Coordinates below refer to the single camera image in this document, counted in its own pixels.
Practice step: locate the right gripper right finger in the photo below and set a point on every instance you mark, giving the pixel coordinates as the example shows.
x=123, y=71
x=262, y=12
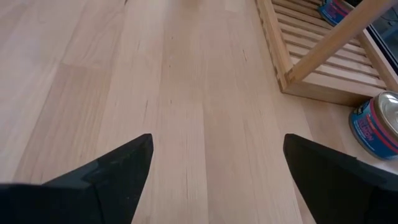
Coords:
x=342, y=193

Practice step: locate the blue salmon can gold lid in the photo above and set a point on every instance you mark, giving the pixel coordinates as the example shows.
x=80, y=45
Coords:
x=371, y=130
x=332, y=11

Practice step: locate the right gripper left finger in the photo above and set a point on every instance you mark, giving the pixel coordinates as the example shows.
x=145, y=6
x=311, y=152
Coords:
x=71, y=199

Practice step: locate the black aluminium table frame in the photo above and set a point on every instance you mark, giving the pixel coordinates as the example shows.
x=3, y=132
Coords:
x=388, y=62

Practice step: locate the wooden slatted shelf rack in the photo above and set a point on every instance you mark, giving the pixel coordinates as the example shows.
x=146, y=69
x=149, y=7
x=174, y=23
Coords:
x=342, y=77

